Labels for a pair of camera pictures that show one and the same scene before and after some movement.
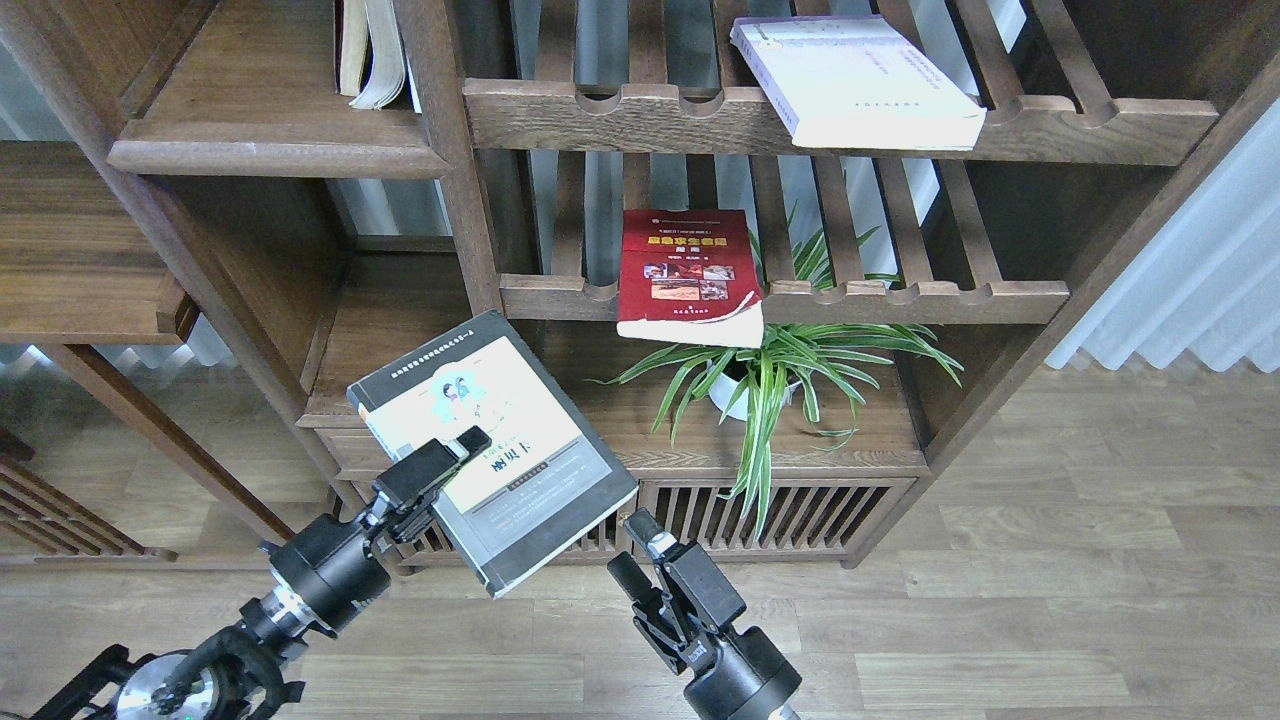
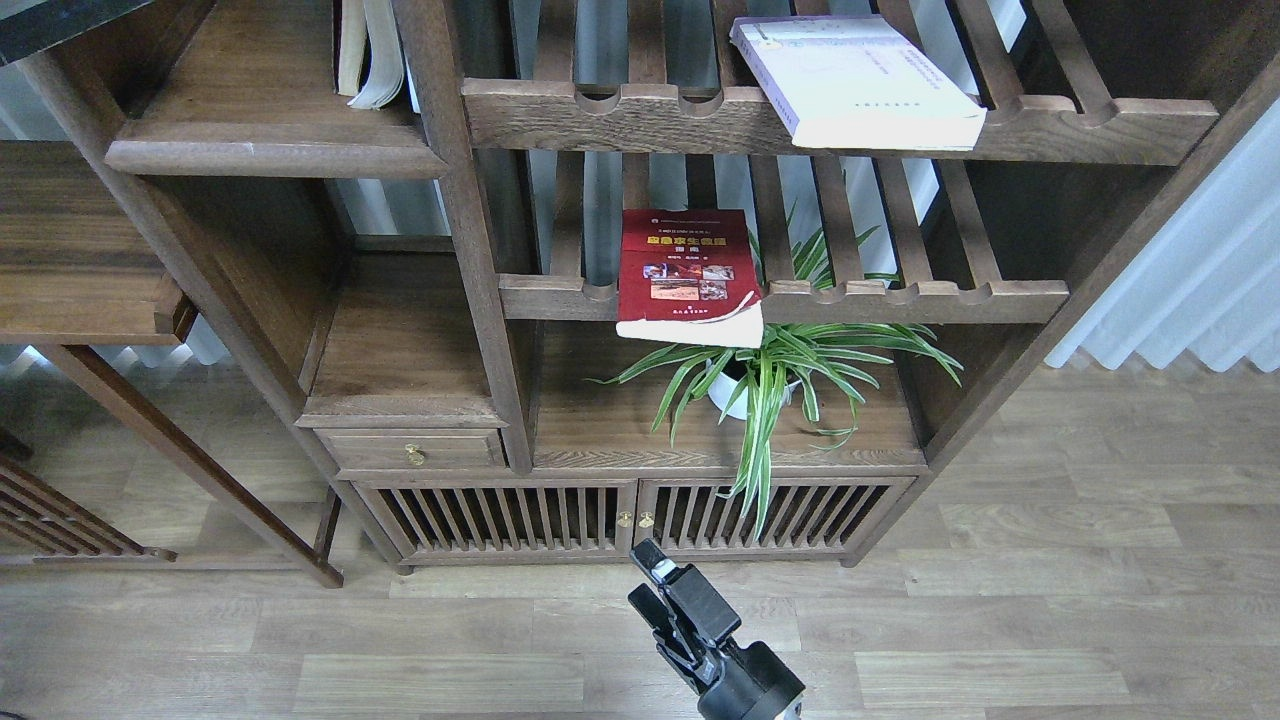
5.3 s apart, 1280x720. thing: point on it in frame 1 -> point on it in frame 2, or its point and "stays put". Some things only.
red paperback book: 690,275 stays put
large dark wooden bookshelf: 751,264 stays put
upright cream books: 372,63 stays put
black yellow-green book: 548,480 -> 43,25
